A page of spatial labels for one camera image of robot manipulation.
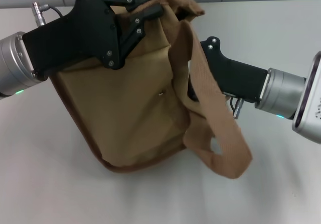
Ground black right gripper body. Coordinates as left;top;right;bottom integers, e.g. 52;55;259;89
200;36;268;103

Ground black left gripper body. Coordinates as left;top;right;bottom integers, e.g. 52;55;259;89
22;0;126;81

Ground khaki canvas food bag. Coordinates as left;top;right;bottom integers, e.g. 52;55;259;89
50;0;253;180

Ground silver right cable connector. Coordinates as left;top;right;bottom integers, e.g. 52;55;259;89
232;97;246;120

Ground silver cable connector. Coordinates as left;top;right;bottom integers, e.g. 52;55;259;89
31;3;64;19
232;97;246;120

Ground silver left cable connector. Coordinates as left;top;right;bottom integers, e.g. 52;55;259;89
31;3;64;19

